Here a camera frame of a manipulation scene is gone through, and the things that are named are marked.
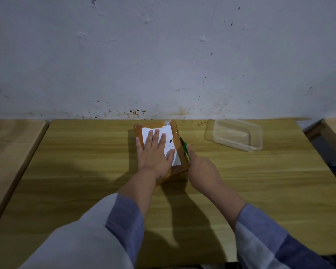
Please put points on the person's right hand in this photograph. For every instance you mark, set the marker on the person's right hand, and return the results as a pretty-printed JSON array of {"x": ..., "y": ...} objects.
[{"x": 203, "y": 172}]

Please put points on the person's left hand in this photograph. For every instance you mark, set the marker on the person's left hand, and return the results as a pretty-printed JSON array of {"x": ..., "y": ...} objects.
[{"x": 154, "y": 161}]

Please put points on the person's left middle finger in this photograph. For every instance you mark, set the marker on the person's left middle finger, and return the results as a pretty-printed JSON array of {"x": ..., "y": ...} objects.
[{"x": 155, "y": 140}]

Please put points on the person's left little finger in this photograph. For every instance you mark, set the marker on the person's left little finger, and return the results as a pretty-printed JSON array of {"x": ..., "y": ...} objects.
[{"x": 140, "y": 147}]

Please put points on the person's left thumb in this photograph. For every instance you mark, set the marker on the person's left thumb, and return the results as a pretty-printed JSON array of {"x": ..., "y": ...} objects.
[{"x": 170, "y": 158}]

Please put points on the brown cardboard parcel box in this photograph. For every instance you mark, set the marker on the brown cardboard parcel box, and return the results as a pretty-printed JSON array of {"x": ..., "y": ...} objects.
[{"x": 168, "y": 165}]

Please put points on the green utility knife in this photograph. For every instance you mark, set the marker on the green utility knife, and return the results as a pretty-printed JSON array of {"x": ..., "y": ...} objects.
[{"x": 185, "y": 149}]

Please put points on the person's left forearm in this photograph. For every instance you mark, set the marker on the person's left forearm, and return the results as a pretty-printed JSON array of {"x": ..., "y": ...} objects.
[{"x": 100, "y": 226}]

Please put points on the person's right forearm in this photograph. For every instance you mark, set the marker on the person's right forearm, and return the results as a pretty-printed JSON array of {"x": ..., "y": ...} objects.
[{"x": 257, "y": 232}]

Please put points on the white shipping label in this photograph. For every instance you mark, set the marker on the white shipping label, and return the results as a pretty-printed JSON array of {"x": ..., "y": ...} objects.
[{"x": 172, "y": 145}]

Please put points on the clear plastic container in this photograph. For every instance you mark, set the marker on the clear plastic container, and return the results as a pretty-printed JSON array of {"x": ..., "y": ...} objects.
[{"x": 236, "y": 134}]

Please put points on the wooden side table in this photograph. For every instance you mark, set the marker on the wooden side table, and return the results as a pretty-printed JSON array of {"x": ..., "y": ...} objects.
[
  {"x": 8, "y": 162},
  {"x": 333, "y": 134}
]

